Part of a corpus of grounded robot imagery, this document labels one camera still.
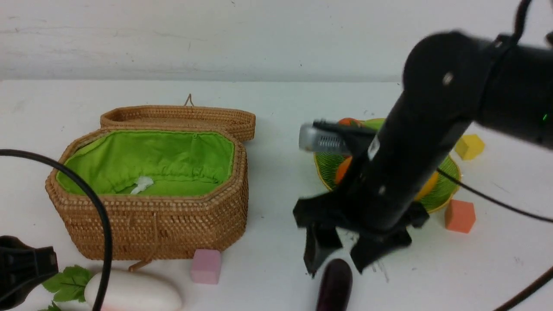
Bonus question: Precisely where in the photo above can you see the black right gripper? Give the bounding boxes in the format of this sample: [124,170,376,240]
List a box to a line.
[293,93,474,278]

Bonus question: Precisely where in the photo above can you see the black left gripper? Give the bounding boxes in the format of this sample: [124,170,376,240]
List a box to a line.
[0,235,59,310]

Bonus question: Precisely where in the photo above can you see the dark purple eggplant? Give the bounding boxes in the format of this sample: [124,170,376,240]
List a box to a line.
[316,258,353,311]

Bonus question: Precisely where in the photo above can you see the yellow banana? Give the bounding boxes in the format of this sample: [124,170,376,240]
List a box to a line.
[414,171,439,201]

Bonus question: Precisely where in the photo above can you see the orange yellow mango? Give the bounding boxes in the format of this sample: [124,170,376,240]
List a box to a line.
[334,157,352,185]

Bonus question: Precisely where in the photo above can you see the orange persimmon with green calyx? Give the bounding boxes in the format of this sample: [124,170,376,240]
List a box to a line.
[338,117,363,127]

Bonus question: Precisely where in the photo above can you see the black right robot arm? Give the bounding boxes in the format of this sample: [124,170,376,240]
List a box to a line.
[293,32,552,276]

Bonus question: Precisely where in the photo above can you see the white radish with green leaves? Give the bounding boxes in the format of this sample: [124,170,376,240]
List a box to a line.
[38,265,183,311]

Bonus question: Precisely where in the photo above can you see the orange foam cube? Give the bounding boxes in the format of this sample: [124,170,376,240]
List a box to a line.
[445,200,476,234]

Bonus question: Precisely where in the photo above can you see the green leaf-shaped glass plate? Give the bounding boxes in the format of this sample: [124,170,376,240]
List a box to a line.
[314,118,462,214]

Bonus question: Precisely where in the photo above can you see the pink foam cube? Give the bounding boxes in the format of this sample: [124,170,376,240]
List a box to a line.
[190,249,222,285]

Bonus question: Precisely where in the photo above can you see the yellow foam cube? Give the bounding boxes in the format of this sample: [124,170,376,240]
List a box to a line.
[454,134,486,161]

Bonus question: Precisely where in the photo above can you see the woven wicker basket lid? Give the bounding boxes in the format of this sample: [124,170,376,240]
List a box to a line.
[99,95,256,142]

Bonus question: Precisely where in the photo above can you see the green fabric basket liner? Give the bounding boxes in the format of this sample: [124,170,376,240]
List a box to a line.
[64,130,235,197]

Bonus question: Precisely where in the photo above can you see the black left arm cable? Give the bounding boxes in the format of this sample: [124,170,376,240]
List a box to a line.
[0,149,113,311]

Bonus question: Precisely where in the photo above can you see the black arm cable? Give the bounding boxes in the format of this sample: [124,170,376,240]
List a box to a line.
[436,0,553,311]
[0,149,113,311]

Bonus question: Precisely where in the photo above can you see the white drawstring cord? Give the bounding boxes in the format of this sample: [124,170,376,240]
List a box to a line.
[130,176,154,195]

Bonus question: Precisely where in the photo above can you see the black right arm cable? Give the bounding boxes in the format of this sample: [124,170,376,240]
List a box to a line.
[436,0,553,311]

